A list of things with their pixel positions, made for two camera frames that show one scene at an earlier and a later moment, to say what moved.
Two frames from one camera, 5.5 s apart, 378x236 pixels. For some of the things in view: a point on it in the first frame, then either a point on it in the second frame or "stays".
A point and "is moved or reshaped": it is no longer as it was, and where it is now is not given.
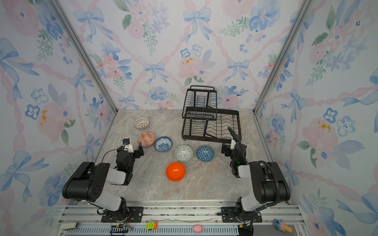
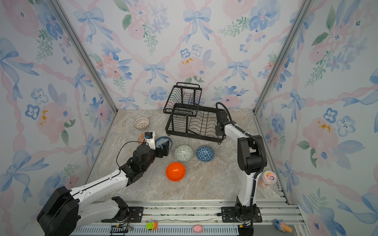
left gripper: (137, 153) -> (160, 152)
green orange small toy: (151, 225) stays
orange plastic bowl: (175, 171) stays
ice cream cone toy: (282, 226) stays
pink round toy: (198, 228) stays
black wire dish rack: (202, 120) is moved or reshaped
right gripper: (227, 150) -> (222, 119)
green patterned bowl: (183, 153) stays
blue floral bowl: (163, 144) stays
